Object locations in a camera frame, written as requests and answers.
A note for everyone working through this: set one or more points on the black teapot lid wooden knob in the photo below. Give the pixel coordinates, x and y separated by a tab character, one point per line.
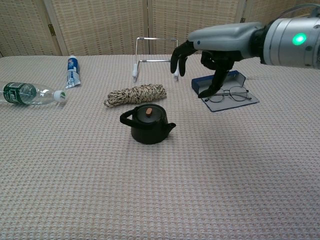
143	117

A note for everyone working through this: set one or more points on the thin black metal eyeglasses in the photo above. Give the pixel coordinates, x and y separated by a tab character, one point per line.
237	93

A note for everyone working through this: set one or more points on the clear water bottle green label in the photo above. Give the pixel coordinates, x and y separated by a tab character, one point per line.
20	93

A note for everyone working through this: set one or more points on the woven bamboo folding screen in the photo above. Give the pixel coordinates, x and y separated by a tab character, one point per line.
100	25

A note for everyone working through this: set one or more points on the open blue glasses case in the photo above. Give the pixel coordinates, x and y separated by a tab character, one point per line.
197	83

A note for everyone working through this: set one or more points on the brass screen hinge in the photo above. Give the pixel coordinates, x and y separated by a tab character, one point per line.
51	29
242	20

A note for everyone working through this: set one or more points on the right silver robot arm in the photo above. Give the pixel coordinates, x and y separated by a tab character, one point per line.
287	50

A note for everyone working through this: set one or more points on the blue white toothpaste tube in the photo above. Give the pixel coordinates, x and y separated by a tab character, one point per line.
73	72

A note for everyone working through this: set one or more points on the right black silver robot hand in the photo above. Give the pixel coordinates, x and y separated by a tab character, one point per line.
225	40

